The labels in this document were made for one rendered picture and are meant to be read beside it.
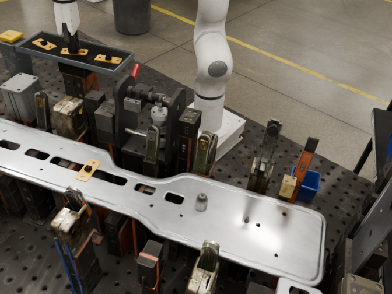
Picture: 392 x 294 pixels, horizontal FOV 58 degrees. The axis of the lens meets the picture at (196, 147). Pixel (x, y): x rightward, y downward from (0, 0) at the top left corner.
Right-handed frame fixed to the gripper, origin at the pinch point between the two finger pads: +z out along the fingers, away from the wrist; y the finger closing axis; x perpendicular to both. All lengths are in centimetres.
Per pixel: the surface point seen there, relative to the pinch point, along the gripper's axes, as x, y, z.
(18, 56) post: -22.1, -5.9, 8.9
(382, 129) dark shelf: 105, 17, 16
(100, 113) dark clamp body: 11.6, 21.7, 10.8
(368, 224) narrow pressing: 80, 61, 9
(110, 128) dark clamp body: 14.4, 23.2, 15.3
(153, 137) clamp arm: 28.4, 31.4, 11.1
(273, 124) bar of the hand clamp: 59, 40, -2
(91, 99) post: 8.1, 17.2, 8.9
